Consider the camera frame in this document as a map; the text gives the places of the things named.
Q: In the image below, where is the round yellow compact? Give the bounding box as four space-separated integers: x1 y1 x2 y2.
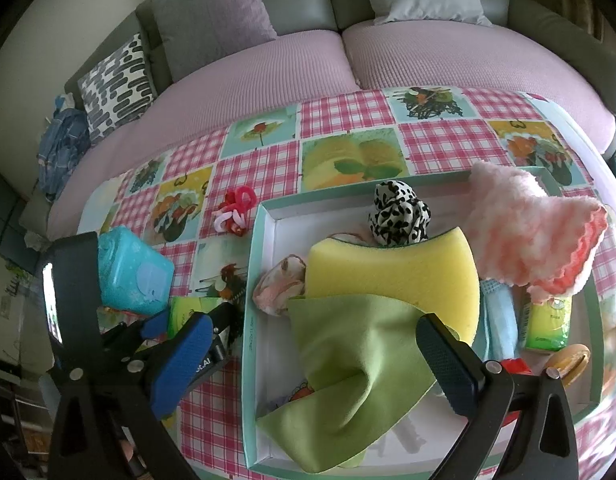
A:
545 344 591 388

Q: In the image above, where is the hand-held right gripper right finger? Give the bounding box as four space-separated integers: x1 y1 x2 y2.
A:
415 312 581 480

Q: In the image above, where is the teal cardboard tray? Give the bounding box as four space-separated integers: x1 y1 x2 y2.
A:
240 166 606 478

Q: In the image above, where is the green tissue pack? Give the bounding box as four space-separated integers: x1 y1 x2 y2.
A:
165 296 229 338
520 292 573 353

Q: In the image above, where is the purple-grey cushion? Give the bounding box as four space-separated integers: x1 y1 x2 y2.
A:
150 0 279 83

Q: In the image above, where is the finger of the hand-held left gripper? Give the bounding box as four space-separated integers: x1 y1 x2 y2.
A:
102 309 171 363
208 302 245 368

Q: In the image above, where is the pink fluffy cloth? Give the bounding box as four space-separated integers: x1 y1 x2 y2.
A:
460 160 609 305

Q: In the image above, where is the checked printed tablecloth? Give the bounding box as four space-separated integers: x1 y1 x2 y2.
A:
75 85 616 480

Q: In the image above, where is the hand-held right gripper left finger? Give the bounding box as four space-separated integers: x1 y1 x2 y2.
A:
50 312 216 480

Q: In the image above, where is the green cloth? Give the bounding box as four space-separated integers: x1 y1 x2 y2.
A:
257 292 441 473

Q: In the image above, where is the pink satin scrunchie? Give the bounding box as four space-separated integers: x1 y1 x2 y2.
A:
253 255 309 317

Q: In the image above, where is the blue face mask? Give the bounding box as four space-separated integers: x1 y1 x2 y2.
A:
475 280 521 361

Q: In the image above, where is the teal toy box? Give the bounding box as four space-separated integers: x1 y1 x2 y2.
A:
97 226 176 317

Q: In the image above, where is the blue crumpled clothing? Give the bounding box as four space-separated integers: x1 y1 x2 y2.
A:
37 105 91 203

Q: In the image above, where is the yellow sponge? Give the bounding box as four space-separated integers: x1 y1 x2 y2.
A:
305 226 481 346

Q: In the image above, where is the dark cabinet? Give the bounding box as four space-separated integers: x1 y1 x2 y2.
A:
0 172 51 261

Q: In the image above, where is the black white patterned pillow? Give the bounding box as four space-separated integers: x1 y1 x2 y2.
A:
77 32 157 146

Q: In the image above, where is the grey sofa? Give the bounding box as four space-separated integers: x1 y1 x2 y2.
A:
18 0 616 231

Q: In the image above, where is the leopard print scrunchie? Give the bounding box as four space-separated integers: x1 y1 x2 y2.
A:
368 180 433 247

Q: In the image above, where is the red round container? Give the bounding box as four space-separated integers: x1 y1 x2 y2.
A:
500 357 534 425

